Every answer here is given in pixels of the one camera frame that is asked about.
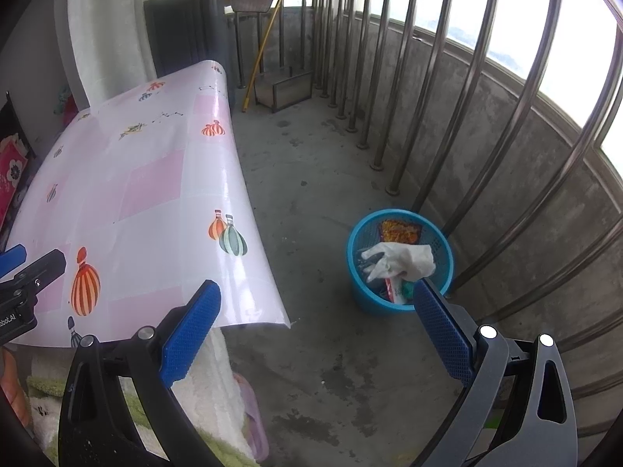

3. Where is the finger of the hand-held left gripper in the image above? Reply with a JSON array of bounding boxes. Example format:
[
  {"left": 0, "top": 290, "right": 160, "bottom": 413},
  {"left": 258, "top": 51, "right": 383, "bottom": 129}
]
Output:
[
  {"left": 0, "top": 249, "right": 67, "bottom": 309},
  {"left": 0, "top": 244, "right": 27, "bottom": 280}
]

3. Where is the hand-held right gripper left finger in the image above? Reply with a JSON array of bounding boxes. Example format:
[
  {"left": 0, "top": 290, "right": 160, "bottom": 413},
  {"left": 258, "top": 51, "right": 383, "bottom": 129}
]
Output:
[{"left": 57, "top": 279, "right": 222, "bottom": 467}]

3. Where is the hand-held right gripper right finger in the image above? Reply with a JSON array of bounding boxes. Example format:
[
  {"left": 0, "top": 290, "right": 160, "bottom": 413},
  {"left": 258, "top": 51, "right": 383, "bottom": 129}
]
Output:
[{"left": 411, "top": 277, "right": 580, "bottom": 467}]

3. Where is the blue plastic waste basket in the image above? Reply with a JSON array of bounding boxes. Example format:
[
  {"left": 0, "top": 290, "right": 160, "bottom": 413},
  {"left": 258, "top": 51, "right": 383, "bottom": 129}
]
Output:
[{"left": 347, "top": 209, "right": 456, "bottom": 316}]

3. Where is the white fluffy towel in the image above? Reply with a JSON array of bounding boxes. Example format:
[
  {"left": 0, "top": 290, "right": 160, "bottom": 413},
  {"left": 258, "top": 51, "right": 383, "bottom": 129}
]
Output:
[{"left": 29, "top": 326, "right": 244, "bottom": 463}]

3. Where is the green fluffy towel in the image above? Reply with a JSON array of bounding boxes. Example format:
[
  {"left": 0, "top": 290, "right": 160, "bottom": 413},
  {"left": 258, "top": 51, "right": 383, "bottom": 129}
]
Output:
[{"left": 26, "top": 374, "right": 259, "bottom": 467}]

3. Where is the white tissue paper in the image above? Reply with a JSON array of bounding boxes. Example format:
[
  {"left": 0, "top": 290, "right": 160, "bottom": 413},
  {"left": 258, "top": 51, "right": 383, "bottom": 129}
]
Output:
[{"left": 359, "top": 242, "right": 437, "bottom": 284}]

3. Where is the pink floral blanket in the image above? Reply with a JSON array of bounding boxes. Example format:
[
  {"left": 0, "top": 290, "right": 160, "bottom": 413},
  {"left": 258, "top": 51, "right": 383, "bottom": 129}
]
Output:
[{"left": 0, "top": 133, "right": 35, "bottom": 234}]

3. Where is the orange snack packet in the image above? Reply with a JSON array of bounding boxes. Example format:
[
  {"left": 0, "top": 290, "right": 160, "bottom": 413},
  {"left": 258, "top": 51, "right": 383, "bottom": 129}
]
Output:
[{"left": 378, "top": 220, "right": 422, "bottom": 245}]

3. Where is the pink plastic object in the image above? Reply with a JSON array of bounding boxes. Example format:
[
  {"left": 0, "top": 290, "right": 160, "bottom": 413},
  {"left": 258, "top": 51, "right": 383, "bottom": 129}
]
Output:
[{"left": 232, "top": 372, "right": 271, "bottom": 463}]

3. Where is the metal window railing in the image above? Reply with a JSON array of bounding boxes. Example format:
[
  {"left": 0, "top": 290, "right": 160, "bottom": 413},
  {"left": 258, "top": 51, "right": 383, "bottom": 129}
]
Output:
[{"left": 146, "top": 0, "right": 623, "bottom": 448}]

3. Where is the colourful clothes pile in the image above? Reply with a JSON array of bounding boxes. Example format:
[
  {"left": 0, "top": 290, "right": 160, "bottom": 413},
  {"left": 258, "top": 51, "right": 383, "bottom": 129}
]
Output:
[{"left": 53, "top": 85, "right": 81, "bottom": 127}]

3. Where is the white curtain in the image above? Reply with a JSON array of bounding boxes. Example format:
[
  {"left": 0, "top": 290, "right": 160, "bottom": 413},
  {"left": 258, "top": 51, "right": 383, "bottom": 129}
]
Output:
[{"left": 65, "top": 0, "right": 159, "bottom": 110}]

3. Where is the dark grey cabinet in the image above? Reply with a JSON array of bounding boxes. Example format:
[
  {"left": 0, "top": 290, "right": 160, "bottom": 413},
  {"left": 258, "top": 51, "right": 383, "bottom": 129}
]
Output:
[{"left": 143, "top": 0, "right": 216, "bottom": 81}]

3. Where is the yellow broom stick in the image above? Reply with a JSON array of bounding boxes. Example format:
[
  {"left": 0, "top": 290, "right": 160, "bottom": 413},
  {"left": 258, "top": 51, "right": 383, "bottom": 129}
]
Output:
[{"left": 242, "top": 0, "right": 288, "bottom": 112}]

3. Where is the metal frame glass tank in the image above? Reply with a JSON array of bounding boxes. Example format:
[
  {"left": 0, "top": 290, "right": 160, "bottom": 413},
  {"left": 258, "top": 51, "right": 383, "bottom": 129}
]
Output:
[{"left": 252, "top": 69, "right": 313, "bottom": 114}]

